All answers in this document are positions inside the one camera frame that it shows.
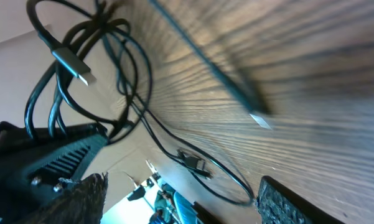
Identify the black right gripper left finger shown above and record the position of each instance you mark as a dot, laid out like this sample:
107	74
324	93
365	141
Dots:
83	204

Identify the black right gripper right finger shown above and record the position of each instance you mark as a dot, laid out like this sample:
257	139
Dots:
278	204

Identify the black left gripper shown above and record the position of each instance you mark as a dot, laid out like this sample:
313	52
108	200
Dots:
40	169

